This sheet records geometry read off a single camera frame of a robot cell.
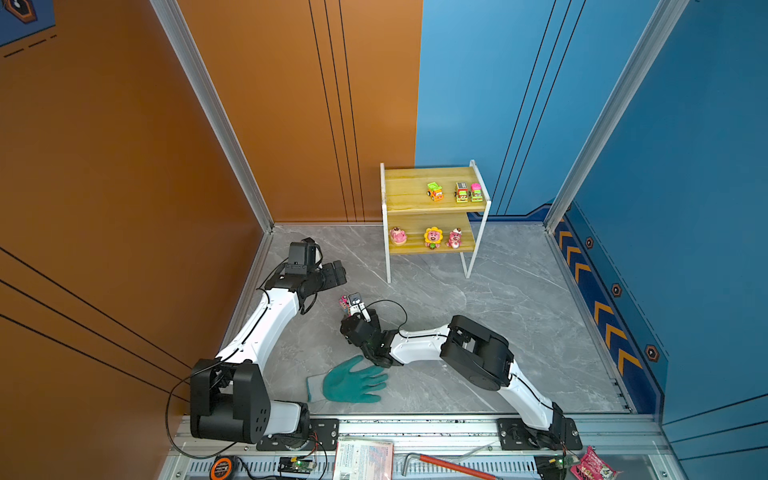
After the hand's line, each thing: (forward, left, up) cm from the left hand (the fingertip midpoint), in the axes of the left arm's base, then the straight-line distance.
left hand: (333, 271), depth 87 cm
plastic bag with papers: (-44, -10, -11) cm, 47 cm away
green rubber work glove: (-27, -4, -15) cm, 31 cm away
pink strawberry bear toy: (+10, -36, +5) cm, 38 cm away
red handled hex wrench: (-45, -30, -15) cm, 56 cm away
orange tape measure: (-46, +21, -13) cm, 52 cm away
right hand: (-7, -4, -14) cm, 16 cm away
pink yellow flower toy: (+10, -30, +5) cm, 32 cm away
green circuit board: (-45, +4, -17) cm, 48 cm away
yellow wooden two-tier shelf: (+8, -28, +17) cm, 34 cm away
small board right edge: (-45, -57, -17) cm, 74 cm away
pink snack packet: (-45, -64, -13) cm, 79 cm away
